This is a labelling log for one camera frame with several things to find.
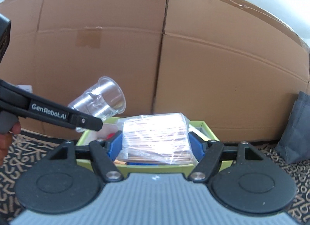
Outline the person's left hand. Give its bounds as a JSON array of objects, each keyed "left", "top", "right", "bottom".
[{"left": 0, "top": 122, "right": 22, "bottom": 165}]

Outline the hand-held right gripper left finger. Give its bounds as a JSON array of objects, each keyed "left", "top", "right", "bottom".
[{"left": 45, "top": 130, "right": 124, "bottom": 183}]

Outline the brown cardboard sheet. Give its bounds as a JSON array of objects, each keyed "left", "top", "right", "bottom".
[{"left": 0, "top": 0, "right": 310, "bottom": 143}]

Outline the grey fabric bag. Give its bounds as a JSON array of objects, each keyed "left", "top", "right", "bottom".
[{"left": 275, "top": 91, "right": 310, "bottom": 164}]

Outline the blue medicine box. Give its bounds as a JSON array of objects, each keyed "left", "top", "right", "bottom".
[{"left": 127, "top": 161, "right": 170, "bottom": 166}]

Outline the black letter-print tablecloth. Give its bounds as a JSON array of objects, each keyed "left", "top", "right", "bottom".
[{"left": 0, "top": 132, "right": 310, "bottom": 225}]

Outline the bag of cotton swabs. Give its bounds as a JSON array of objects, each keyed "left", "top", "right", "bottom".
[{"left": 116, "top": 112, "right": 195, "bottom": 165}]

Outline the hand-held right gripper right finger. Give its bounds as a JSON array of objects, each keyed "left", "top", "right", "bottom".
[{"left": 188, "top": 132, "right": 267, "bottom": 183}]

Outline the clear plastic cup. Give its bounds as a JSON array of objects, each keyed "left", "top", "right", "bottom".
[{"left": 68, "top": 76, "right": 126, "bottom": 133}]

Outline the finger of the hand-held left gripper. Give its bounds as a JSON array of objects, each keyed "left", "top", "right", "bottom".
[{"left": 0, "top": 79, "right": 103, "bottom": 132}]

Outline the green cardboard shoe box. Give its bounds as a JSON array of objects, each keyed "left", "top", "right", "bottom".
[{"left": 76, "top": 117, "right": 220, "bottom": 174}]

